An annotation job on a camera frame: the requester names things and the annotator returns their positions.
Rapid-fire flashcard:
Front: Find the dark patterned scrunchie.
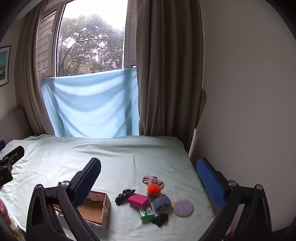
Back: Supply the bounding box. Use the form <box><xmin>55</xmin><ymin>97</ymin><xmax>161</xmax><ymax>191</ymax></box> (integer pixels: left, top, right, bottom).
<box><xmin>115</xmin><ymin>189</ymin><xmax>136</xmax><ymax>206</ymax></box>

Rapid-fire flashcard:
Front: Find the beige pink sock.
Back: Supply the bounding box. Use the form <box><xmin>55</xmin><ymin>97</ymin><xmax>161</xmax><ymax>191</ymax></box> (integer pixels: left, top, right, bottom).
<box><xmin>142</xmin><ymin>176</ymin><xmax>166</xmax><ymax>191</ymax></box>

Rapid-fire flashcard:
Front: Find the light blue hanging sheet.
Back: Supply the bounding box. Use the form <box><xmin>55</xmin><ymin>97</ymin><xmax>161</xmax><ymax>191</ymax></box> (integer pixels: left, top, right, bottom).
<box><xmin>40</xmin><ymin>67</ymin><xmax>140</xmax><ymax>138</ymax></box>

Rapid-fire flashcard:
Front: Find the framed wall picture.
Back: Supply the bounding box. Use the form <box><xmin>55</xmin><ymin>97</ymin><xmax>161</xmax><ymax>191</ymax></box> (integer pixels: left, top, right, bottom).
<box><xmin>0</xmin><ymin>46</ymin><xmax>11</xmax><ymax>87</ymax></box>

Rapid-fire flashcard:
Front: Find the white headboard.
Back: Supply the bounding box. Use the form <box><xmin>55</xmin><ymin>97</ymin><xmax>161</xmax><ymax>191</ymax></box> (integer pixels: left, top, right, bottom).
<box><xmin>0</xmin><ymin>107</ymin><xmax>31</xmax><ymax>142</ymax></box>

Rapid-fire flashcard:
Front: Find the orange fluffy pompom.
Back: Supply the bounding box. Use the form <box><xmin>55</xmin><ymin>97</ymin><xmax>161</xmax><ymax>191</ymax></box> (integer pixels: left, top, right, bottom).
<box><xmin>147</xmin><ymin>184</ymin><xmax>160</xmax><ymax>195</ymax></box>

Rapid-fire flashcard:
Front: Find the cardboard box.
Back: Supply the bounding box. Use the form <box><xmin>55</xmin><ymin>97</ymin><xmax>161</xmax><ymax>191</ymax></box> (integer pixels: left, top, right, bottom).
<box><xmin>52</xmin><ymin>190</ymin><xmax>111</xmax><ymax>230</ymax></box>

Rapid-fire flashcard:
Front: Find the window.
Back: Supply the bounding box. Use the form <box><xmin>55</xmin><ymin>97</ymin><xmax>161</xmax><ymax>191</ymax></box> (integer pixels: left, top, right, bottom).
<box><xmin>37</xmin><ymin>0</ymin><xmax>139</xmax><ymax>78</ymax></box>

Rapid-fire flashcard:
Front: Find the pink pouch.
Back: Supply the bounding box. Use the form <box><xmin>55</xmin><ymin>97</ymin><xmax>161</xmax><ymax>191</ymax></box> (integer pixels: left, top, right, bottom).
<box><xmin>128</xmin><ymin>193</ymin><xmax>150</xmax><ymax>207</ymax></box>

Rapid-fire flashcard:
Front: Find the brown curtain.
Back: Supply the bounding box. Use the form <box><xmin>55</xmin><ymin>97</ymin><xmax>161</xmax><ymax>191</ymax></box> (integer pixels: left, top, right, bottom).
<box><xmin>135</xmin><ymin>0</ymin><xmax>206</xmax><ymax>153</ymax></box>
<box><xmin>14</xmin><ymin>0</ymin><xmax>58</xmax><ymax>136</ymax></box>

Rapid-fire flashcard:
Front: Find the black scrunchie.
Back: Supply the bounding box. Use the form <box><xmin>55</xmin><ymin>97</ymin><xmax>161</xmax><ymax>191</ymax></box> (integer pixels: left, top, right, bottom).
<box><xmin>151</xmin><ymin>213</ymin><xmax>169</xmax><ymax>227</ymax></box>

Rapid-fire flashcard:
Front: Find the round glitter yellow-rimmed pad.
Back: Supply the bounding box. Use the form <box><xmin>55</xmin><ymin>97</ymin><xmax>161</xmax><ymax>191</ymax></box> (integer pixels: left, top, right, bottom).
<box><xmin>172</xmin><ymin>199</ymin><xmax>194</xmax><ymax>218</ymax></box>

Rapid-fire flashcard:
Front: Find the grey blue sock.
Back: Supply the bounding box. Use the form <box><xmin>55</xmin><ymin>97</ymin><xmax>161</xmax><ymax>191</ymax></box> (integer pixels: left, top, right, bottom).
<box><xmin>151</xmin><ymin>194</ymin><xmax>172</xmax><ymax>211</ymax></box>

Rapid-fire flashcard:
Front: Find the person's left hand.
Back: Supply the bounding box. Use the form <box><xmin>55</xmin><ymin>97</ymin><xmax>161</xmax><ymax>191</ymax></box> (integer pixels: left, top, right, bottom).
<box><xmin>0</xmin><ymin>200</ymin><xmax>11</xmax><ymax>225</ymax></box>

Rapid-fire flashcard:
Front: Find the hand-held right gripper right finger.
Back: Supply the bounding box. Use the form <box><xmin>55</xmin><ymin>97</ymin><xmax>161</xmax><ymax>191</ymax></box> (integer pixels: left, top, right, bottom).
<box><xmin>196</xmin><ymin>158</ymin><xmax>272</xmax><ymax>241</ymax></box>

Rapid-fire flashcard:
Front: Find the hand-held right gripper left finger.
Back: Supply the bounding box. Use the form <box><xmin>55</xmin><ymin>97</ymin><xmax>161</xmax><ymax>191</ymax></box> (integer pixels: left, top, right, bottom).
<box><xmin>26</xmin><ymin>158</ymin><xmax>101</xmax><ymax>241</ymax></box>

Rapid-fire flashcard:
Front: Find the bed with pale green sheet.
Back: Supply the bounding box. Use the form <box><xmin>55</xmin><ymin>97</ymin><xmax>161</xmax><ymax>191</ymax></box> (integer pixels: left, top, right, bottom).
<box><xmin>0</xmin><ymin>134</ymin><xmax>232</xmax><ymax>241</ymax></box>

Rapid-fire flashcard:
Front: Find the green tissue packet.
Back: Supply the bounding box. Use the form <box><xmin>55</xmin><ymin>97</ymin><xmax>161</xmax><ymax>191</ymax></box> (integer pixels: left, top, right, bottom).
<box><xmin>139</xmin><ymin>207</ymin><xmax>156</xmax><ymax>220</ymax></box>

